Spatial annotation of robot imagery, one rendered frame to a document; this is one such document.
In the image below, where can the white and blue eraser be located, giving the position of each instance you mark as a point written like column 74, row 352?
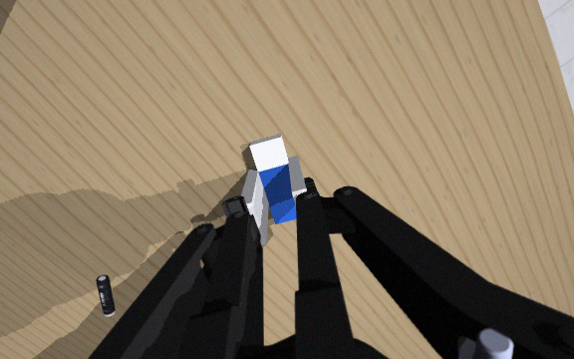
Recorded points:
column 272, row 164

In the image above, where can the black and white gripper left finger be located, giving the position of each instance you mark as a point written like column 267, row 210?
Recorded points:
column 232, row 311

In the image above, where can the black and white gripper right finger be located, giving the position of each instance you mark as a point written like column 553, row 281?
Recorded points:
column 459, row 313

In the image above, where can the black battery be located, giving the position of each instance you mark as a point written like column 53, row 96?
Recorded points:
column 106, row 295

